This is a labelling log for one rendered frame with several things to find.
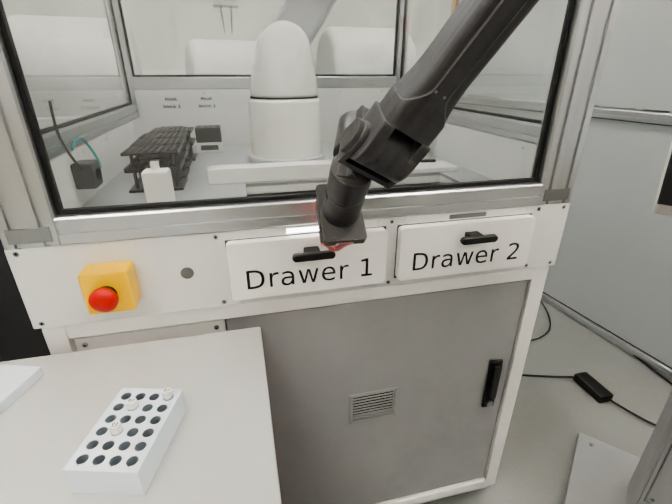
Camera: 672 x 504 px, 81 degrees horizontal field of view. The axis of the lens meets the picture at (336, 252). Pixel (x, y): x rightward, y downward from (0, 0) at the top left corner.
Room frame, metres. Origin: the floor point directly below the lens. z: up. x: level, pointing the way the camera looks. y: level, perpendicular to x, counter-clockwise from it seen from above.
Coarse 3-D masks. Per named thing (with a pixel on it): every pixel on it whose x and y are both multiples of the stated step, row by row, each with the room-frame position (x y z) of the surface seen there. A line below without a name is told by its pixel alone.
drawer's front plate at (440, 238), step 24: (504, 216) 0.75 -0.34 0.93; (528, 216) 0.75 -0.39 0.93; (408, 240) 0.69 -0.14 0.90; (432, 240) 0.70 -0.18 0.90; (456, 240) 0.71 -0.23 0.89; (504, 240) 0.73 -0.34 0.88; (528, 240) 0.75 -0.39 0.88; (408, 264) 0.69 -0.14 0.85; (456, 264) 0.71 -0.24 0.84; (480, 264) 0.72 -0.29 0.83; (504, 264) 0.74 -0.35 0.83
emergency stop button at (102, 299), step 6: (102, 288) 0.52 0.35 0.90; (108, 288) 0.52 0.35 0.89; (90, 294) 0.51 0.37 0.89; (96, 294) 0.51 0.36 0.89; (102, 294) 0.51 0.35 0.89; (108, 294) 0.51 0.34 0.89; (114, 294) 0.52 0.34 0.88; (90, 300) 0.51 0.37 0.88; (96, 300) 0.51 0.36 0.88; (102, 300) 0.51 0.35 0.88; (108, 300) 0.51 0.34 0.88; (114, 300) 0.52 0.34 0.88; (96, 306) 0.51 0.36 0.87; (102, 306) 0.51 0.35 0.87; (108, 306) 0.51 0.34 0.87; (114, 306) 0.52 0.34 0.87
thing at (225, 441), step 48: (192, 336) 0.58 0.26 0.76; (240, 336) 0.58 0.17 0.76; (48, 384) 0.46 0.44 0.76; (96, 384) 0.46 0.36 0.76; (144, 384) 0.46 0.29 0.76; (192, 384) 0.46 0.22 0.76; (240, 384) 0.46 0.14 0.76; (0, 432) 0.38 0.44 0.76; (48, 432) 0.38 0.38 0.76; (192, 432) 0.38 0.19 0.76; (240, 432) 0.38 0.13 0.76; (0, 480) 0.31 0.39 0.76; (48, 480) 0.31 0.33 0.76; (192, 480) 0.31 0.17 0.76; (240, 480) 0.31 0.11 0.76
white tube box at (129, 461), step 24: (120, 408) 0.39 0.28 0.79; (144, 408) 0.38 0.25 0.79; (168, 408) 0.38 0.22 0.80; (96, 432) 0.34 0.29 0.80; (144, 432) 0.35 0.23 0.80; (168, 432) 0.36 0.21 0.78; (72, 456) 0.31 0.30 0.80; (96, 456) 0.31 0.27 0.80; (120, 456) 0.31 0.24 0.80; (144, 456) 0.31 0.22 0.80; (72, 480) 0.29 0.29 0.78; (96, 480) 0.29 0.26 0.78; (120, 480) 0.29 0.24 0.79; (144, 480) 0.30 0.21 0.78
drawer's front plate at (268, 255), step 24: (240, 240) 0.63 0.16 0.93; (264, 240) 0.63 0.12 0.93; (288, 240) 0.63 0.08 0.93; (312, 240) 0.64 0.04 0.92; (384, 240) 0.67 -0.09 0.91; (240, 264) 0.61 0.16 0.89; (264, 264) 0.62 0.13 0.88; (288, 264) 0.63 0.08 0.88; (312, 264) 0.64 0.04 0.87; (336, 264) 0.65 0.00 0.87; (360, 264) 0.66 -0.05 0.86; (384, 264) 0.68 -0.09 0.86; (240, 288) 0.61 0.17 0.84; (264, 288) 0.62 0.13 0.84; (288, 288) 0.63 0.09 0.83; (312, 288) 0.64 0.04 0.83
